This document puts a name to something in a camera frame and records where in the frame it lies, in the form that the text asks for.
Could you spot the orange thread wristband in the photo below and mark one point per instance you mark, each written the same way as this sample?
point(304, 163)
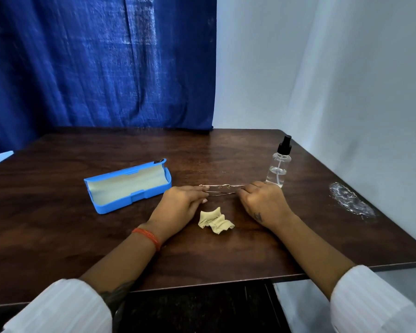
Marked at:
point(147, 236)

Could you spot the person's left hand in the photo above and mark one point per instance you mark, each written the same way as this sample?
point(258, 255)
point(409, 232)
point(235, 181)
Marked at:
point(176, 209)

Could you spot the blue curtain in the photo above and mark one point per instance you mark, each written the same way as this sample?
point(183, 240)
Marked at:
point(97, 65)

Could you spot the person's right forearm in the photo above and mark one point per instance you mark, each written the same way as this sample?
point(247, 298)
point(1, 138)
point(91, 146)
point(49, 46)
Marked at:
point(336, 270)

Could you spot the person's left thumb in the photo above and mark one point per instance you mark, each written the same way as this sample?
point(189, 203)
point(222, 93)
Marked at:
point(199, 201)

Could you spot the crumpled beige cleaning cloth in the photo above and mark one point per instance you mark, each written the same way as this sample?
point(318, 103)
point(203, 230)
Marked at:
point(215, 220)

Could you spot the blue eyeglasses case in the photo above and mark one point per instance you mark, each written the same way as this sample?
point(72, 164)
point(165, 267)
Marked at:
point(126, 185)

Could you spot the person's right hand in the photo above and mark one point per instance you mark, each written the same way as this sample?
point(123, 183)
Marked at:
point(263, 204)

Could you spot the person's right fingers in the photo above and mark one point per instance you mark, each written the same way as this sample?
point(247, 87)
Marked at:
point(251, 190)

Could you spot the clear spray bottle black cap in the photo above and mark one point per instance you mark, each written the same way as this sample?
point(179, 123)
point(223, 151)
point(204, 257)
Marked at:
point(280, 164)

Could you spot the person's left forearm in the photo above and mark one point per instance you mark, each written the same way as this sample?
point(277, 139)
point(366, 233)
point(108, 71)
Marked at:
point(100, 273)

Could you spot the thin metal frame eyeglasses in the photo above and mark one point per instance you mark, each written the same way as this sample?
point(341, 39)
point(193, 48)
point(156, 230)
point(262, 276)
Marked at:
point(222, 190)

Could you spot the white cloth backdrop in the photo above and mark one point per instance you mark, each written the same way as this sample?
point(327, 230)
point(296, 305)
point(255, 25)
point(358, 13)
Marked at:
point(332, 100)

